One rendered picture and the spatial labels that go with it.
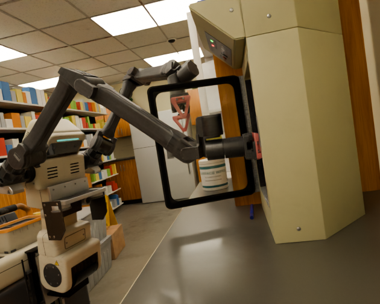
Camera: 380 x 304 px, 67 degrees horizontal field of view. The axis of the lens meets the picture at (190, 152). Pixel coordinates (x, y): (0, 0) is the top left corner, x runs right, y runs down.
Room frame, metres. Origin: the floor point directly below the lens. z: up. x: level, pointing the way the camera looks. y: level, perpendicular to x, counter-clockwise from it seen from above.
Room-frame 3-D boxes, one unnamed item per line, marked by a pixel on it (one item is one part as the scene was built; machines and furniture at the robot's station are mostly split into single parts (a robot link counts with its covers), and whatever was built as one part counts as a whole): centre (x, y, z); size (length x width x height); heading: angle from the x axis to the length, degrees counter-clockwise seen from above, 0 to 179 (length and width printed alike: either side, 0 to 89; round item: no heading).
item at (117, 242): (3.32, 1.14, 0.14); 0.41 x 0.32 x 0.28; 177
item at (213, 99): (0.94, -0.05, 1.19); 0.30 x 0.01 x 0.40; 96
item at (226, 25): (0.81, -0.13, 1.46); 0.32 x 0.11 x 0.10; 171
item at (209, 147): (0.80, -0.07, 1.17); 0.07 x 0.06 x 0.07; 81
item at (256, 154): (0.75, -0.20, 1.16); 0.09 x 0.07 x 0.07; 81
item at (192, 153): (0.82, -0.04, 1.21); 0.12 x 0.09 x 0.11; 69
